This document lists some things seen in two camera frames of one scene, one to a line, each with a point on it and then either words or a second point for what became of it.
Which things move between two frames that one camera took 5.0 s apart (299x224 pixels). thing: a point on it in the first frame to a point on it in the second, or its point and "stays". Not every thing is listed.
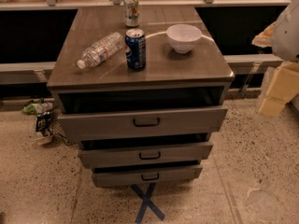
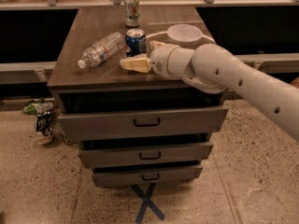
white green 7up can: x=131 y=5 stays
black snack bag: x=43 y=123 stays
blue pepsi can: x=135 y=49 stays
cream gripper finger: x=264 y=38 to x=170 y=60
